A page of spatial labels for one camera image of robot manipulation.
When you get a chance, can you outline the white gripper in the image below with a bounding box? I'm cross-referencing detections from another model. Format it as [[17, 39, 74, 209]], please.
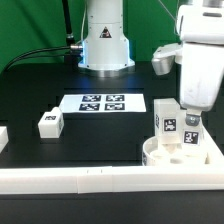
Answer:
[[152, 43, 224, 127]]

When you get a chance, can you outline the white round stool seat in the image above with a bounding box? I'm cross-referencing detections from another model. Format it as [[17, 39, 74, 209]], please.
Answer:
[[142, 137, 208, 167]]

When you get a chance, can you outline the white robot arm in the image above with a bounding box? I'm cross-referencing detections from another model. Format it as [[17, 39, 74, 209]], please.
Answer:
[[79, 0, 224, 126]]

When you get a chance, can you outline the white U-shaped fence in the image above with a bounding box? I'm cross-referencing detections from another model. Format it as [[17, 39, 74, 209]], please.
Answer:
[[0, 134, 224, 195]]

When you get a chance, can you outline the white marker sheet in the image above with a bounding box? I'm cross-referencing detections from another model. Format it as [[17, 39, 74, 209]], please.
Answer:
[[59, 93, 146, 113]]

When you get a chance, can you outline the black vertical pole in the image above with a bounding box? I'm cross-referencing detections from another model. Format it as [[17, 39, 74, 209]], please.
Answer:
[[62, 0, 75, 64]]

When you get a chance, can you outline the white block left edge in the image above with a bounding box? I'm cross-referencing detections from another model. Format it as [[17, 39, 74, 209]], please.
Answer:
[[0, 126, 8, 153]]

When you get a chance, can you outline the grey thin cable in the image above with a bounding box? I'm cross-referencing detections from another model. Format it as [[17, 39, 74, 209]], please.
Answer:
[[158, 0, 181, 34]]

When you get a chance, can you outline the black cable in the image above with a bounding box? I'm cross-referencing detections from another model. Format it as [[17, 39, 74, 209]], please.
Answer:
[[1, 45, 84, 74]]

